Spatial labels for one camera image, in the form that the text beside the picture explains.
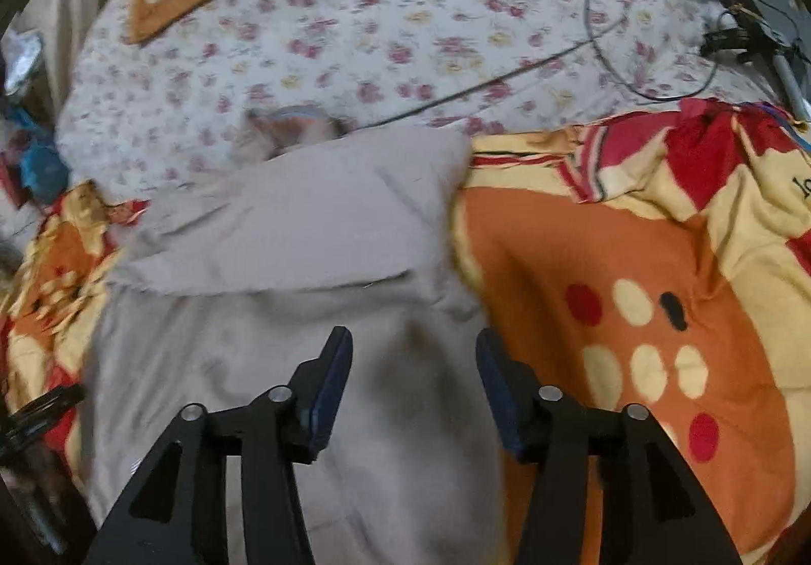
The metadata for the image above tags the beige jacket with striped cuffs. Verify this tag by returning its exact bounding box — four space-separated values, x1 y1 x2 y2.
79 105 508 565

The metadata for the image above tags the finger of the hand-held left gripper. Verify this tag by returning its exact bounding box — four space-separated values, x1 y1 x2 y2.
0 384 86 460

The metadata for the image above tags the floral bed sheet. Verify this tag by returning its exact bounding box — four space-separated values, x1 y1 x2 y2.
54 0 787 195

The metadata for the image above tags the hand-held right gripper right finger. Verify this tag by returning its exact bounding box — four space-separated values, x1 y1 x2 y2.
475 328 742 565

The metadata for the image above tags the orange yellow red printed blanket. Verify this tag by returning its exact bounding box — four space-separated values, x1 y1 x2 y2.
0 99 811 565

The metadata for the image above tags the blue plastic bag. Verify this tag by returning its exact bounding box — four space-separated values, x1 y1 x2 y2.
16 109 72 207

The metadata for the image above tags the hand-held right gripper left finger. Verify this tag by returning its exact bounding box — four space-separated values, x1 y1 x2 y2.
85 325 354 565

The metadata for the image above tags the black cable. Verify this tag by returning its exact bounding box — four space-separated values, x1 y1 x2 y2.
355 0 800 131

